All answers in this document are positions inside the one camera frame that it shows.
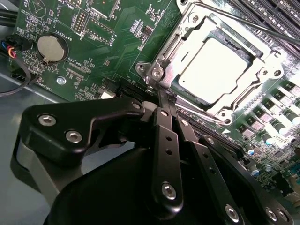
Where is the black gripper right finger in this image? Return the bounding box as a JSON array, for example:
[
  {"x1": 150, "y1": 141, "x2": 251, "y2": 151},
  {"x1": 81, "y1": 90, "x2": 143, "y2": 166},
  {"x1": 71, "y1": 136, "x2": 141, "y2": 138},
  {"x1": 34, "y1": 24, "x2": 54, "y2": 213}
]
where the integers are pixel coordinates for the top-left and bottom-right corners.
[{"x1": 167, "y1": 92, "x2": 295, "y2": 225}]

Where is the silver CPU plate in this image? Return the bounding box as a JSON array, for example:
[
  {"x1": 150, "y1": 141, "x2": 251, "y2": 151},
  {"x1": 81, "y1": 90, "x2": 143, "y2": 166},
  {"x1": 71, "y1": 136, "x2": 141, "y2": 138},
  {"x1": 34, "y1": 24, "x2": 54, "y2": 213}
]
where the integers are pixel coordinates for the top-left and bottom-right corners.
[{"x1": 177, "y1": 37, "x2": 251, "y2": 105}]

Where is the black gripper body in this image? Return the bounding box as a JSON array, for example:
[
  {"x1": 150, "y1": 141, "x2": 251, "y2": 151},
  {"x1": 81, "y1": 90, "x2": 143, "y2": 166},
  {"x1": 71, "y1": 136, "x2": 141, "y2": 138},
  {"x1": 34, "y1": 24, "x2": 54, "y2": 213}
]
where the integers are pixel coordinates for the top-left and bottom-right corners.
[{"x1": 45, "y1": 142, "x2": 227, "y2": 225}]

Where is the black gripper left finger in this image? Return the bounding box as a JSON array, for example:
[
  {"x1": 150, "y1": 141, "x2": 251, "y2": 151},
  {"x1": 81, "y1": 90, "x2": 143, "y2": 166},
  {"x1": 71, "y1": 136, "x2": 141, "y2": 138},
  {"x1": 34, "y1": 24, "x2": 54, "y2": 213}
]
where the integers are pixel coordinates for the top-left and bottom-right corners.
[{"x1": 9, "y1": 88, "x2": 185, "y2": 216}]

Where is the metal socket cover frame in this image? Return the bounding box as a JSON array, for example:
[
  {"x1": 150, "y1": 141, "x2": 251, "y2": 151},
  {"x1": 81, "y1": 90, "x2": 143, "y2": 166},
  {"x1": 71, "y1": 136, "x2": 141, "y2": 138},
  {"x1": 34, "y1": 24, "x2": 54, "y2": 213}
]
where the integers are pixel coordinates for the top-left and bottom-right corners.
[{"x1": 153, "y1": 3, "x2": 285, "y2": 125}]

